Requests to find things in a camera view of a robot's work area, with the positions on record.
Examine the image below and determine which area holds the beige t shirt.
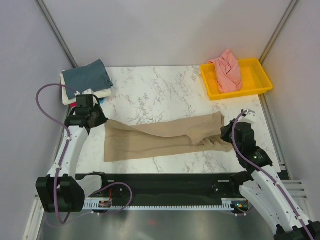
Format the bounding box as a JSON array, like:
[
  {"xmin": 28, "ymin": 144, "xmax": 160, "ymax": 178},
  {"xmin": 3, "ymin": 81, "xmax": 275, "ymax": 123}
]
[{"xmin": 104, "ymin": 112, "xmax": 232, "ymax": 163}]

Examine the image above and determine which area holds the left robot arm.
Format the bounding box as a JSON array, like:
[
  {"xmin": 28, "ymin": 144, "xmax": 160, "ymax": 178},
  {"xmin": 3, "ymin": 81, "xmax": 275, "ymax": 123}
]
[{"xmin": 36, "ymin": 94, "xmax": 110, "ymax": 213}]

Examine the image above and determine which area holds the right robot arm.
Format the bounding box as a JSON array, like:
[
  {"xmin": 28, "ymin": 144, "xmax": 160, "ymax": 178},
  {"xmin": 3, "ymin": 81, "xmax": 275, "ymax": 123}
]
[{"xmin": 220, "ymin": 113, "xmax": 320, "ymax": 240}]

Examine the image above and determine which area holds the folded red t shirt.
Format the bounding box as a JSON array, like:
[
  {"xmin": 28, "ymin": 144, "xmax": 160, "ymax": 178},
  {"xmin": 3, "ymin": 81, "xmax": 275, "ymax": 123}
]
[{"xmin": 70, "ymin": 102, "xmax": 77, "ymax": 108}]

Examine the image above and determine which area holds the folded cream t shirt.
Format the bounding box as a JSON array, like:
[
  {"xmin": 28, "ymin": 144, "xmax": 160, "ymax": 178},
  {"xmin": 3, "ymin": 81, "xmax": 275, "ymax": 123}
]
[{"xmin": 60, "ymin": 73, "xmax": 111, "ymax": 106}]

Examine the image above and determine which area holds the folded blue-grey t shirt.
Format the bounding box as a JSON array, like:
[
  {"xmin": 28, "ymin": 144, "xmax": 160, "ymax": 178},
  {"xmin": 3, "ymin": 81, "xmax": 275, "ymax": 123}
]
[{"xmin": 62, "ymin": 59, "xmax": 114, "ymax": 93}]

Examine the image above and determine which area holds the yellow plastic bin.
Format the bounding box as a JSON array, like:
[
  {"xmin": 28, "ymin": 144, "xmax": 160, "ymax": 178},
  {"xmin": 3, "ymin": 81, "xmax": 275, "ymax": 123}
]
[{"xmin": 200, "ymin": 58, "xmax": 273, "ymax": 101}]

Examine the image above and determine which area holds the pink t shirt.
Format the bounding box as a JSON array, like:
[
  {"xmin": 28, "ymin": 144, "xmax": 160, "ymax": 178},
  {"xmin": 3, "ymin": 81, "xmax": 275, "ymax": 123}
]
[{"xmin": 206, "ymin": 49, "xmax": 243, "ymax": 94}]

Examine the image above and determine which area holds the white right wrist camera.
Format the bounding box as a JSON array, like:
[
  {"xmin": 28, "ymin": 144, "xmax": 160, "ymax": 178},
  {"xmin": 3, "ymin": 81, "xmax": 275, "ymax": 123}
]
[{"xmin": 239, "ymin": 109, "xmax": 256, "ymax": 125}]

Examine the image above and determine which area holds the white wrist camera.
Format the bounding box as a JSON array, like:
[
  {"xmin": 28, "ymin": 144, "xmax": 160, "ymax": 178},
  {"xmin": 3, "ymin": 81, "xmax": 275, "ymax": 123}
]
[
  {"xmin": 74, "ymin": 89, "xmax": 94, "ymax": 96},
  {"xmin": 239, "ymin": 109, "xmax": 256, "ymax": 125}
]

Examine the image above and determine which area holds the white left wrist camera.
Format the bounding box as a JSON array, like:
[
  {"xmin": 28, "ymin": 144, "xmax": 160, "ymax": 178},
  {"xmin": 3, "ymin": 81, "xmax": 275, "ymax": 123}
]
[{"xmin": 74, "ymin": 89, "xmax": 94, "ymax": 96}]

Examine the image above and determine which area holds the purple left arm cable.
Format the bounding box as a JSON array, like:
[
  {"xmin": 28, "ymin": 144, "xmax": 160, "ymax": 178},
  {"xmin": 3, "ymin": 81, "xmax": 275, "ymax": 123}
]
[{"xmin": 35, "ymin": 83, "xmax": 81, "ymax": 226}]

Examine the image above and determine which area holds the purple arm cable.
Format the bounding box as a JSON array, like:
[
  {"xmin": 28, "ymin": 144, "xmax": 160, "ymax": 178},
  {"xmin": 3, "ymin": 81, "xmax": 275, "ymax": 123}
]
[
  {"xmin": 230, "ymin": 111, "xmax": 315, "ymax": 240},
  {"xmin": 35, "ymin": 83, "xmax": 81, "ymax": 226}
]

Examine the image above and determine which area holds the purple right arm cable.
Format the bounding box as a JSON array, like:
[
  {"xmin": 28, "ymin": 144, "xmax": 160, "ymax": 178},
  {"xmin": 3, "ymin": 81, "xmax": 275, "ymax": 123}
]
[{"xmin": 230, "ymin": 111, "xmax": 315, "ymax": 240}]

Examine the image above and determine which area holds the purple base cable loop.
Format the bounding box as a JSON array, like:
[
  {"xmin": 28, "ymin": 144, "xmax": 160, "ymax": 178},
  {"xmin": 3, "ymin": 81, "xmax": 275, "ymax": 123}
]
[{"xmin": 89, "ymin": 182, "xmax": 134, "ymax": 216}]

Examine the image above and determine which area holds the white slotted cable duct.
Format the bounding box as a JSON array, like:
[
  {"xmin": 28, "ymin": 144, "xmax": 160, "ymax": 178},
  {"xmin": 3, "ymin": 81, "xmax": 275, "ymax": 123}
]
[{"xmin": 82, "ymin": 197, "xmax": 247, "ymax": 212}]

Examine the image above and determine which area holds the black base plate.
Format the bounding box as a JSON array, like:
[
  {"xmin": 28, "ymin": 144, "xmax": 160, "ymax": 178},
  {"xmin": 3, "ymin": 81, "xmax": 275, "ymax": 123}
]
[{"xmin": 86, "ymin": 172, "xmax": 249, "ymax": 214}]

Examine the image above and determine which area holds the left corner aluminium post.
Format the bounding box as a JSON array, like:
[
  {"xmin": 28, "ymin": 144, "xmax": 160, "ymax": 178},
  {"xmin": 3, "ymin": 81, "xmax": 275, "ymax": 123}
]
[{"xmin": 34, "ymin": 0, "xmax": 78, "ymax": 68}]

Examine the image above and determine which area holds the corner aluminium post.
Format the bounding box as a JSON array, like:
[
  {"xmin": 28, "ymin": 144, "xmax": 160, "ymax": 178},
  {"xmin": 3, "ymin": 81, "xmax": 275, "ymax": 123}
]
[
  {"xmin": 259, "ymin": 0, "xmax": 300, "ymax": 65},
  {"xmin": 34, "ymin": 0, "xmax": 78, "ymax": 68}
]

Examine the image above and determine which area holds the right corner aluminium post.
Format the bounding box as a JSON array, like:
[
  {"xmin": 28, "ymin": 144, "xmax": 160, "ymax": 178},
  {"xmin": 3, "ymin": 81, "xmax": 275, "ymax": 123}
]
[{"xmin": 259, "ymin": 0, "xmax": 300, "ymax": 65}]

